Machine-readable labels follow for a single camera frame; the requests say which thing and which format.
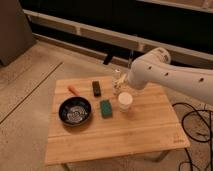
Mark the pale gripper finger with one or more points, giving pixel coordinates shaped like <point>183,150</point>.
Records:
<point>122,80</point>

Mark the white ceramic cup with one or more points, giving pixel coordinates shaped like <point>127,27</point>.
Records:
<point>125,100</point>

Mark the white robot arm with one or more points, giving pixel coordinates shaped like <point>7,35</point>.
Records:
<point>155,67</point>

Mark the clear glass bottle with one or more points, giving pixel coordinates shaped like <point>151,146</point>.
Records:
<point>115,79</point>

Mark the black rectangular block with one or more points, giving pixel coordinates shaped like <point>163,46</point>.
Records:
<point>96,88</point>

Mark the green sponge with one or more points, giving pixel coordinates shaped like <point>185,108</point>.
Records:
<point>106,108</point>

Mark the wooden table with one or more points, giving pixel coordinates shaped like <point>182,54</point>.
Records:
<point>150,125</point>

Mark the orange carrot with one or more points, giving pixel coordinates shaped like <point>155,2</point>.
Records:
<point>73,90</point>

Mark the black patterned bowl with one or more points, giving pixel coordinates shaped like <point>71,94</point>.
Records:
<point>74,111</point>

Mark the grey cabinet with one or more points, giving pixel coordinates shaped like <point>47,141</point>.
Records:
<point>15,33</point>

